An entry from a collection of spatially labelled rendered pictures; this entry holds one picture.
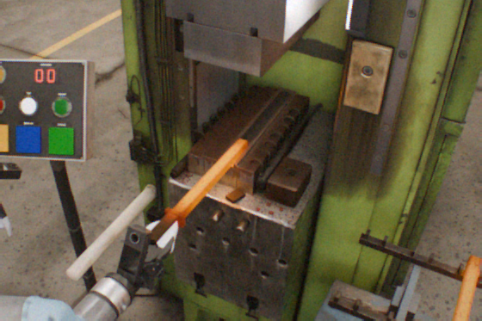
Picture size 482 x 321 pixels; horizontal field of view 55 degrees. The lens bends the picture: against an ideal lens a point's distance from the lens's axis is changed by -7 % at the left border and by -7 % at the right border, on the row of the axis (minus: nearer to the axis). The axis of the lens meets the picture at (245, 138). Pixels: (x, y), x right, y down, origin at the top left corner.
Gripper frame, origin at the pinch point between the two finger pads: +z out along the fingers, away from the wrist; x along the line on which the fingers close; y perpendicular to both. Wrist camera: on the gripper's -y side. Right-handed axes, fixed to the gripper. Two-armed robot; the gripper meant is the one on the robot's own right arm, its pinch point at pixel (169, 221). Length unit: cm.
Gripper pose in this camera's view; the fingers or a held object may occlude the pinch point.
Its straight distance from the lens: 110.1
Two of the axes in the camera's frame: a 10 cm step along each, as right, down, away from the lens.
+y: -0.4, 8.2, 5.7
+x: 9.0, 2.8, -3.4
